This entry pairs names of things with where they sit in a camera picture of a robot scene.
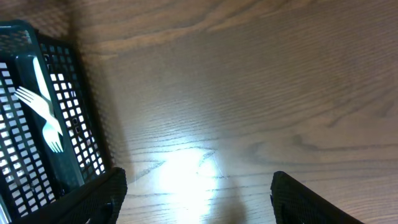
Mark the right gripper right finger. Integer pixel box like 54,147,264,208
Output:
271,171,362,224

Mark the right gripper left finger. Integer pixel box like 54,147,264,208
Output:
14,167,127,224

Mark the dark green plastic basket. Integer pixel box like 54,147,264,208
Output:
1,21,110,223

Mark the white plastic fork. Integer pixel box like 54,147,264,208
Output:
15,86,63,136
32,57,63,153

